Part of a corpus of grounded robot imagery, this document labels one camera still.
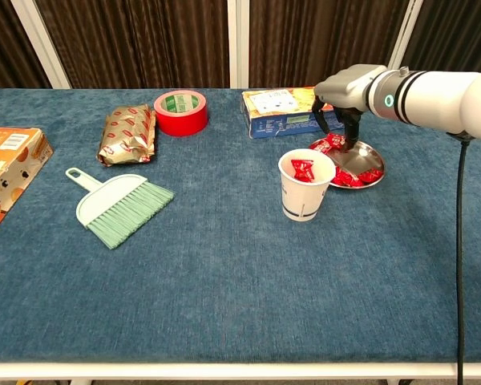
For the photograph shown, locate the red candies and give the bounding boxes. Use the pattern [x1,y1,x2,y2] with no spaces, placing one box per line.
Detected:
[290,159,316,184]
[310,133,384,188]

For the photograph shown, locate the round silver metal plate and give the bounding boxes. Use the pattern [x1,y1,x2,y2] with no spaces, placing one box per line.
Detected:
[307,134,386,189]

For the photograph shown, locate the teal hand brush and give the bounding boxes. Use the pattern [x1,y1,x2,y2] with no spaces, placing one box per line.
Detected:
[65,167,176,250]

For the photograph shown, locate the yellow blue biscuit box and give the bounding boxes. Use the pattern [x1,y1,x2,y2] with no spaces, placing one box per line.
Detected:
[240,86,348,140]

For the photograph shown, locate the orange cardboard box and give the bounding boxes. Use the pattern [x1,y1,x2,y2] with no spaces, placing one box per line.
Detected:
[0,127,55,244]

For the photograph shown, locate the white table frame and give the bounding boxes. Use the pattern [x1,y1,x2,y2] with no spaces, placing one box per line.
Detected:
[0,362,481,385]

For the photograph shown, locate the white paper cup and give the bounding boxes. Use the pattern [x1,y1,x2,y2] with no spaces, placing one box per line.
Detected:
[277,148,337,222]

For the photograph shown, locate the red tape roll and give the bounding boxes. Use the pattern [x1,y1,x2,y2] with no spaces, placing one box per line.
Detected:
[153,90,208,138]

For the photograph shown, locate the blue felt table cover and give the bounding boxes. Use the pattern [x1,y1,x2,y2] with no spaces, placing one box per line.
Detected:
[0,87,481,364]

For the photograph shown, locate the white partition post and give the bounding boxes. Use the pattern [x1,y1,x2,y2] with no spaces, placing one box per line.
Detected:
[10,0,72,90]
[386,0,424,70]
[227,0,250,89]

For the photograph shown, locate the dark brown pleated curtain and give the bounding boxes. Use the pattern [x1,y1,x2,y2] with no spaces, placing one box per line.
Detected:
[402,0,481,75]
[248,0,412,90]
[34,0,230,90]
[0,0,51,92]

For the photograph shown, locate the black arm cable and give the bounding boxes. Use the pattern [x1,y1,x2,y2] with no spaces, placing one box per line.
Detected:
[444,132,476,385]

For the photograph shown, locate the gold foil snack pack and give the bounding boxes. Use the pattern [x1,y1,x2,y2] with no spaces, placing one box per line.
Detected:
[97,103,157,168]

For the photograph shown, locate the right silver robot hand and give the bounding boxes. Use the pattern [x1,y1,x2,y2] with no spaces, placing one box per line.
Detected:
[311,63,386,154]

